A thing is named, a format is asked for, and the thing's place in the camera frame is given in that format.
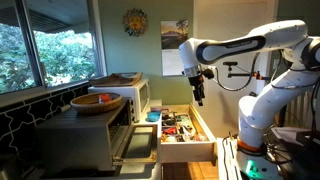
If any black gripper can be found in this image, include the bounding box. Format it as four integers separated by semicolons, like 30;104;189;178
189;75;205;106

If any glass oven door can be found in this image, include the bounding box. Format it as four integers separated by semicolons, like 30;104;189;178
112;125;157;166

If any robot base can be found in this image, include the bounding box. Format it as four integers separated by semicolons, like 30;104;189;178
236;151;283;180

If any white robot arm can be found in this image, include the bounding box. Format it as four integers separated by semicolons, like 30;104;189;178
179;20;320;152

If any white microwave oven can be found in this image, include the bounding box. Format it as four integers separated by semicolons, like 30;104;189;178
88;79;150;123

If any grey toaster oven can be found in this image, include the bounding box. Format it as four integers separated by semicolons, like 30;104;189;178
35;98;131;177

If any open wooden drawer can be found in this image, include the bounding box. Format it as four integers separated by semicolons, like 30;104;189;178
161;104;216;163

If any pink bowl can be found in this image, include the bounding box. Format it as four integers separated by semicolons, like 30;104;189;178
150;106;162;112

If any blue bowl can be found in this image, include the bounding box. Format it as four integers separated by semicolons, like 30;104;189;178
147;112;161;122

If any wooden tray on microwave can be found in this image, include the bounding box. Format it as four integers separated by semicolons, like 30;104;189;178
89;72;143;87

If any orange item in basket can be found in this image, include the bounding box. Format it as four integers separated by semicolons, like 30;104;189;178
99;94;111;103

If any wooden chair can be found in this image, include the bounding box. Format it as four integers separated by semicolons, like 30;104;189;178
284;92;312;128

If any black laptop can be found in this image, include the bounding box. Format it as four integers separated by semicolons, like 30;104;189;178
296;131;320;150

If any woven wicker basket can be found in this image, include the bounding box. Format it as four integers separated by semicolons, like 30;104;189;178
70;92;122;114

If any black camera stand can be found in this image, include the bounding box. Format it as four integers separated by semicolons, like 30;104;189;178
223;61;271;81

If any wall calendar with landscape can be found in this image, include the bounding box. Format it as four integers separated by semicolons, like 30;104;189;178
160;20;188;76

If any light switch plate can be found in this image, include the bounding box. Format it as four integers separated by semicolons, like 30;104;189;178
273;59;280;69

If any sun wall ornament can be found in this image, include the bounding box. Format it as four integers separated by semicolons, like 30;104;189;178
122;8;148;37

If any window frame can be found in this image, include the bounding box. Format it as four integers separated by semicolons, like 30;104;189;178
0;0;106;106

